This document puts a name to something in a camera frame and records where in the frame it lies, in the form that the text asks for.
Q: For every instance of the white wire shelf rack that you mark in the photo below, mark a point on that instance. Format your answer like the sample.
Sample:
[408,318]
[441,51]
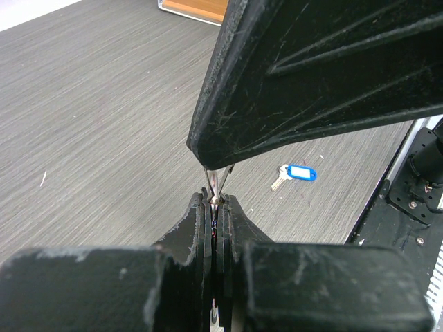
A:
[206,11]

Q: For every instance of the white slotted cable duct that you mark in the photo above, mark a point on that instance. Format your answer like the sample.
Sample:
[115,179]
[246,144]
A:
[434,291]

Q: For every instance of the loose key with blue tag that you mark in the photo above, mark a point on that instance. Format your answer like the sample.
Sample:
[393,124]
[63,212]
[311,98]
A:
[290,172]

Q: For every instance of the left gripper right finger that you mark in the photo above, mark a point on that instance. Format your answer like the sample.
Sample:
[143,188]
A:
[270,286]

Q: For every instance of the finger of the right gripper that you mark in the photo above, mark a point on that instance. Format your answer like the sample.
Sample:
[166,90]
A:
[290,71]

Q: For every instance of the large metal keyring with keys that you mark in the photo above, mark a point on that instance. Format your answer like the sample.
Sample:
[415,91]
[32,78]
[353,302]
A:
[214,186]

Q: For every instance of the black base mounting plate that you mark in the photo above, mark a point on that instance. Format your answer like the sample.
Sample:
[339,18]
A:
[405,212]

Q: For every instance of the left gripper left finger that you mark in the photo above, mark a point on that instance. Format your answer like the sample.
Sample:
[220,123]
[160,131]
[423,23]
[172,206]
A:
[161,287]

